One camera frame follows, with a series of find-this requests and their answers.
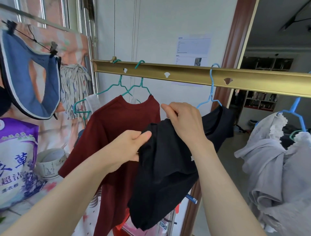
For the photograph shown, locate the gold clothes rail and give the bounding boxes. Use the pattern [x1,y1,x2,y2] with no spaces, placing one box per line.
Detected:
[91,59,311,99]

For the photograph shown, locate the person's left forearm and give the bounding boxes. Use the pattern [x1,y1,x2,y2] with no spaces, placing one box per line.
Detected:
[0,155,127,236]

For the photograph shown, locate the white lace blouse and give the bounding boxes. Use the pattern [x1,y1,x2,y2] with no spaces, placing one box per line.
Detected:
[234,112,311,236]

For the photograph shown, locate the grey striped white tank top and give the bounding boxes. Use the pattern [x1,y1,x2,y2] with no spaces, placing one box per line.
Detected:
[84,94,140,115]

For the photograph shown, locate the black clip wire hanger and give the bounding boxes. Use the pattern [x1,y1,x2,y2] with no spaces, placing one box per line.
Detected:
[1,20,59,59]

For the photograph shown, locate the white paper notice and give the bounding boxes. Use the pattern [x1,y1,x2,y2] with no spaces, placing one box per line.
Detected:
[175,34,211,67]

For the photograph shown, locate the navy bucket hat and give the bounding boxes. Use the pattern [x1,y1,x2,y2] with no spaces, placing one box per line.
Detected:
[0,85,11,117]

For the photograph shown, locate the thin steel lift cables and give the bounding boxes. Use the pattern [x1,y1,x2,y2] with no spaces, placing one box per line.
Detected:
[113,0,141,63]

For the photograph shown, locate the blue wire hanger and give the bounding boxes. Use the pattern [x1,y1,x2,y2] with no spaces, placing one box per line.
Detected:
[254,72,311,133]
[195,63,223,110]

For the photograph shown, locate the person's left hand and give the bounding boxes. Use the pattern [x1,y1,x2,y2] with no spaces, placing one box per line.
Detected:
[103,130,152,173]

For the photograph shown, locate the orange patterned hanging sheet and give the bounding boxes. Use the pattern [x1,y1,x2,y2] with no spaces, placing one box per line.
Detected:
[0,14,89,156]

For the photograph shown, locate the grey metal window pole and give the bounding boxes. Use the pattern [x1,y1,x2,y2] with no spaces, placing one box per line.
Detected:
[0,4,81,33]

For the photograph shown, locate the metal mop poles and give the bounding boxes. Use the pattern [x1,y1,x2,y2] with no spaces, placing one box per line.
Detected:
[81,0,99,107]

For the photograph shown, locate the ceiling lamp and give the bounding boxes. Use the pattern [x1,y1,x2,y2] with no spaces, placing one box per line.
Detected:
[279,0,311,32]

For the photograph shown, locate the black t-shirt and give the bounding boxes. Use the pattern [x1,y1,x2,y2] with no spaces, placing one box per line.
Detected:
[127,104,235,231]

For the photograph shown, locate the striped rag mop head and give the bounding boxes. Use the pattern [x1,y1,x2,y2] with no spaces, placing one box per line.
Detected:
[60,64,92,120]

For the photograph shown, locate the dark red t-shirt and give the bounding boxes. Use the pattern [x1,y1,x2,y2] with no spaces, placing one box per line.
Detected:
[58,95,161,236]

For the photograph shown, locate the white red floral cloth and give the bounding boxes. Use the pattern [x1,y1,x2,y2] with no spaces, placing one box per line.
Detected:
[0,175,102,236]

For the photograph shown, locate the person's right hand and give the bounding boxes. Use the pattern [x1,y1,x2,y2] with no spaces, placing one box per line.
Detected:
[161,102,212,152]

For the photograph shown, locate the window with metal bars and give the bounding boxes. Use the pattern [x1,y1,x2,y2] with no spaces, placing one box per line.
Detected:
[0,0,83,33]

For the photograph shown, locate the indoor wall shelf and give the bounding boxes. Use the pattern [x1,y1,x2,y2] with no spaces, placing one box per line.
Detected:
[243,56,294,112]

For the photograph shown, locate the person's right forearm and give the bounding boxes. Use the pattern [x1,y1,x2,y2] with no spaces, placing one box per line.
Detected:
[192,143,267,236]

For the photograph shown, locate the purple white detergent bag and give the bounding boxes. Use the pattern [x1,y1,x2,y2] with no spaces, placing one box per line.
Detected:
[0,118,47,210]

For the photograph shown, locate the blue fabric cover white trim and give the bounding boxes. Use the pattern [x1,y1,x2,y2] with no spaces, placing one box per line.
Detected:
[0,29,62,120]

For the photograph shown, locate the brown door frame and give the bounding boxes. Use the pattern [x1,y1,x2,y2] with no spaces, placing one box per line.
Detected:
[179,0,259,236]

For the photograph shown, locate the teal wire hanger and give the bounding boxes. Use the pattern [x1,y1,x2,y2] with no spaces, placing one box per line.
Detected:
[289,129,311,141]
[73,59,141,121]
[121,60,152,97]

